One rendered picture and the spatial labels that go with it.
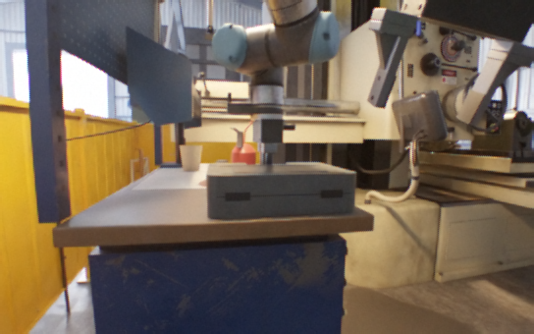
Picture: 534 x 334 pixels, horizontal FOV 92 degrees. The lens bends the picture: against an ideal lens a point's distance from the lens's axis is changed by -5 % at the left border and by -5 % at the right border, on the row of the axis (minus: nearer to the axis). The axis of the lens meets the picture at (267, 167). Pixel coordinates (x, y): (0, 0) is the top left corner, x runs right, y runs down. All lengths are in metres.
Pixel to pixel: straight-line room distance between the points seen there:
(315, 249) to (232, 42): 0.40
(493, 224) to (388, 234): 1.01
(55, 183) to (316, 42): 0.45
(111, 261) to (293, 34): 0.47
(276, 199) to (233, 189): 0.07
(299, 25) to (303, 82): 1.93
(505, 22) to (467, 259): 2.45
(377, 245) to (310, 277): 1.59
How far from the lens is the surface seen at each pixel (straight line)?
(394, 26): 0.34
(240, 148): 0.93
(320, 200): 0.48
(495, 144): 2.65
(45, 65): 0.51
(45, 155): 0.50
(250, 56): 0.52
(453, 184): 3.04
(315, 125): 1.98
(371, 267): 2.20
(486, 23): 0.39
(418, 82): 2.10
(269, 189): 0.45
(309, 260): 0.55
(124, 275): 0.55
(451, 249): 2.56
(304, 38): 0.47
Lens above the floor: 1.08
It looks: 6 degrees down
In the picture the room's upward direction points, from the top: 1 degrees clockwise
